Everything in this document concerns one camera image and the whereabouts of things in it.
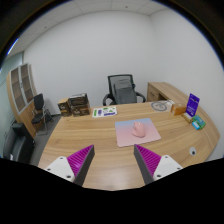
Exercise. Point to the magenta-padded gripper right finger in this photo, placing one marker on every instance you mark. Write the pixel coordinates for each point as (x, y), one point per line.
(166, 164)

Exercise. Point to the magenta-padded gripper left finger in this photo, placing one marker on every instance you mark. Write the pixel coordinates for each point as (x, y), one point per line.
(61, 165)

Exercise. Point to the pink computer mouse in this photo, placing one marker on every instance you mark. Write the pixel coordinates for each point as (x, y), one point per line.
(138, 129)

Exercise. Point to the pink and blue mouse pad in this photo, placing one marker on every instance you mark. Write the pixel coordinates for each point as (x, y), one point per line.
(125, 133)

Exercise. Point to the black leather armchair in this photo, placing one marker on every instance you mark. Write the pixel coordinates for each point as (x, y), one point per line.
(16, 145)

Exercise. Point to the teal packet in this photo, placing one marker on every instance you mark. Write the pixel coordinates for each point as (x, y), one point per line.
(198, 122)

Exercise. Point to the orange box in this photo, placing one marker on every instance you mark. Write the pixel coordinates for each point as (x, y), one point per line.
(178, 109)

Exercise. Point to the small brown cardboard box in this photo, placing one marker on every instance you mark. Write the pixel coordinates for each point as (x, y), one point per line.
(64, 107)

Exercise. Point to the round grey and white disc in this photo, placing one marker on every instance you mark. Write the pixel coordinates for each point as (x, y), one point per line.
(159, 106)

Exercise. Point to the purple standing sign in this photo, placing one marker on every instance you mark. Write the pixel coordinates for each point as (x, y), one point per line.
(192, 105)

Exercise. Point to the black visitor chair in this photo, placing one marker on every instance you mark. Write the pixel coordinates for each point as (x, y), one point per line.
(39, 101)

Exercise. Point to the black cardboard box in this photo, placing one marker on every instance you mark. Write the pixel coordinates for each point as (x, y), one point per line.
(78, 99)

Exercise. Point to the white sticker sheet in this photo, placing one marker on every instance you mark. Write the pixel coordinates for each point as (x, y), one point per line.
(104, 111)

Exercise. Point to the wooden side desk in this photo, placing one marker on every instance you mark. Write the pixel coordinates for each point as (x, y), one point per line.
(163, 90)

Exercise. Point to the wooden shelf unit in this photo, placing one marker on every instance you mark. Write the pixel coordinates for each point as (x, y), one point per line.
(21, 93)

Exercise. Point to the grey backpack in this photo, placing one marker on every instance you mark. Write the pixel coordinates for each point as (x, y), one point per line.
(124, 90)

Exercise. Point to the black mesh office chair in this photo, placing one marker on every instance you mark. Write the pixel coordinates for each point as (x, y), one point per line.
(110, 86)

